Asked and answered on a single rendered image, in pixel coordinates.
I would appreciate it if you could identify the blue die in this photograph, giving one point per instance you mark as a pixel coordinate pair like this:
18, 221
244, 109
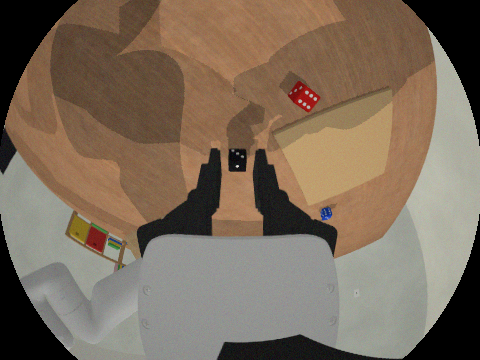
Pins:
326, 213

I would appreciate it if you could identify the tan flat mat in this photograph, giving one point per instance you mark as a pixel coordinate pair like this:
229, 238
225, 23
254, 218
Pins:
340, 148

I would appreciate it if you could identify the red die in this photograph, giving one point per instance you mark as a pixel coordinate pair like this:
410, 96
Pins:
303, 96

